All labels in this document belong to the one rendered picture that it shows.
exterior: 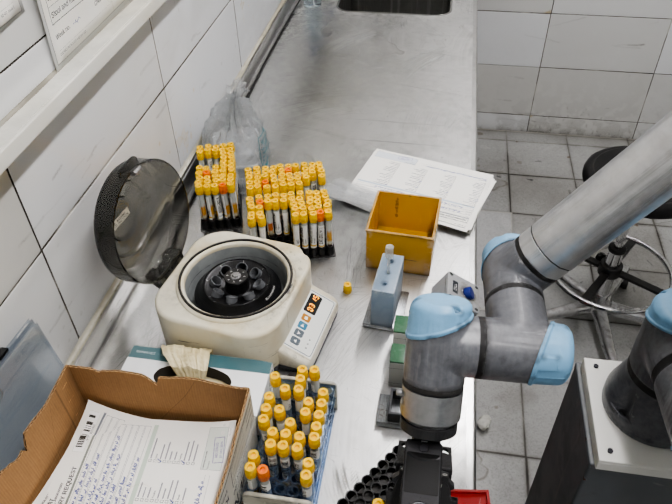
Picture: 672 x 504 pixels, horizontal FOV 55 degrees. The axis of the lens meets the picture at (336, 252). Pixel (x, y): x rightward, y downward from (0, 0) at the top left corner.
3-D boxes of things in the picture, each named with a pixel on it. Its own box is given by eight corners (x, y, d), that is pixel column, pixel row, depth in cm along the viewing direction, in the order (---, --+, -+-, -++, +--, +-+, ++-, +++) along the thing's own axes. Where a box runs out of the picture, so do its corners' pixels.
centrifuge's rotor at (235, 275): (262, 343, 110) (258, 315, 105) (181, 323, 114) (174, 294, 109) (295, 283, 121) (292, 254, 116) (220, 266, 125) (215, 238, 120)
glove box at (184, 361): (261, 441, 102) (255, 405, 96) (118, 421, 105) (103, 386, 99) (278, 378, 111) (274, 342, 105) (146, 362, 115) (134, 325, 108)
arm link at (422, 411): (465, 402, 76) (395, 393, 77) (460, 438, 77) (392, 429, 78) (462, 377, 83) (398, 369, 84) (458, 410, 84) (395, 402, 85)
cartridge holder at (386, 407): (432, 433, 103) (434, 420, 101) (376, 426, 104) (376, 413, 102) (434, 405, 107) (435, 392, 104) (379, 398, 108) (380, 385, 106)
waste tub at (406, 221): (430, 277, 129) (434, 239, 123) (364, 267, 132) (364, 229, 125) (437, 235, 139) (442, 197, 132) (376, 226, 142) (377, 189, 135)
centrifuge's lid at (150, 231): (97, 202, 95) (53, 198, 98) (151, 321, 111) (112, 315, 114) (169, 129, 111) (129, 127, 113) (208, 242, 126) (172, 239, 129)
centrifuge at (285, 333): (303, 395, 109) (299, 348, 101) (148, 353, 116) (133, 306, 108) (346, 297, 126) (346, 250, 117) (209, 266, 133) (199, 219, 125)
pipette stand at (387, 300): (399, 333, 119) (402, 295, 112) (362, 326, 120) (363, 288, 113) (409, 295, 126) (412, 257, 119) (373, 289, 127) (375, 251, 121)
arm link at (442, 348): (484, 312, 73) (409, 305, 74) (474, 402, 76) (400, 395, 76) (476, 293, 81) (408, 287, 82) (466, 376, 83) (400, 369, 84)
